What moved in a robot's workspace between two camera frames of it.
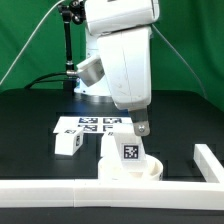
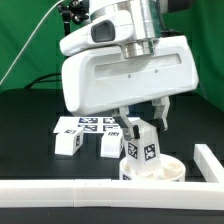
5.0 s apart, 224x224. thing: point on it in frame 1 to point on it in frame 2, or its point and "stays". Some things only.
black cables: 33,82 stays
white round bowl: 113,170 to 171,168
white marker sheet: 111,124 stays
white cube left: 69,141 stays
